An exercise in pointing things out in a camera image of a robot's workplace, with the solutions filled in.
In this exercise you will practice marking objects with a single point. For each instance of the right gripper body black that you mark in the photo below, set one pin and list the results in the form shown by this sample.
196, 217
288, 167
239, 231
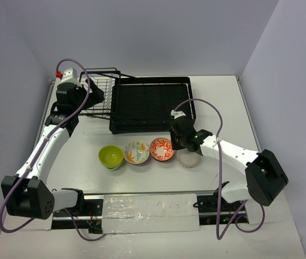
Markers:
181, 139

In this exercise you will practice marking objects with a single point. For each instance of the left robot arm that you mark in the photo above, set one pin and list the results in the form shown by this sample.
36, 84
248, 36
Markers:
26, 193

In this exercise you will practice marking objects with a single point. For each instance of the orange floral bowl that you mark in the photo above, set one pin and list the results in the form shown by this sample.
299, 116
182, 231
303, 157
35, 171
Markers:
161, 149

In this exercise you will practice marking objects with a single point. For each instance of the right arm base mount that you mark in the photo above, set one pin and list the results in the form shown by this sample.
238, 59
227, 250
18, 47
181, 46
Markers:
207, 209

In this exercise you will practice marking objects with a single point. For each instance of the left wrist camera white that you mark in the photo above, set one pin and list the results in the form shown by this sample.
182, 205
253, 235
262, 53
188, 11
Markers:
68, 76

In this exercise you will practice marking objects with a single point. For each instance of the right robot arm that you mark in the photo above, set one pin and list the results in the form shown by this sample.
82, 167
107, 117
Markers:
264, 176

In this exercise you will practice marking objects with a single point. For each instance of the white taped sheet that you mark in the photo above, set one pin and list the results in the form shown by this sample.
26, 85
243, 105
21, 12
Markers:
133, 214

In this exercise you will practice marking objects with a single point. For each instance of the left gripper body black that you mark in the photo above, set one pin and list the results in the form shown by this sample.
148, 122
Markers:
87, 91

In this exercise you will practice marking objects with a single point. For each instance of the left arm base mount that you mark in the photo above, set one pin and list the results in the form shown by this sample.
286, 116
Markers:
89, 218

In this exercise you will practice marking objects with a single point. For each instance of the leaf pattern white bowl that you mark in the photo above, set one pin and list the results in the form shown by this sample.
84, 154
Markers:
136, 152

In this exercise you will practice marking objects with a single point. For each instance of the black dish rack tray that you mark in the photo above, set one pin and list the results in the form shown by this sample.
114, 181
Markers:
144, 104

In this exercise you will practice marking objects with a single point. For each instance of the white bowl pink rim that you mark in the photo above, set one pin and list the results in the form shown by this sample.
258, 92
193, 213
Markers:
188, 159

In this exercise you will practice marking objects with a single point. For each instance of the green bowl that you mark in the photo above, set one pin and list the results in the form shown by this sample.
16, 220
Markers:
111, 156

